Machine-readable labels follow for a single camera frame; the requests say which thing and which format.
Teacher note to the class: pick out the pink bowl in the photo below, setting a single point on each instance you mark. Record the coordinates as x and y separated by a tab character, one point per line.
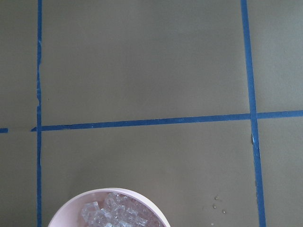
69	214

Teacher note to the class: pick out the pile of clear ice cubes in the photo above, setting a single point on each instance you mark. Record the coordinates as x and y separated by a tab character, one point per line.
118	210

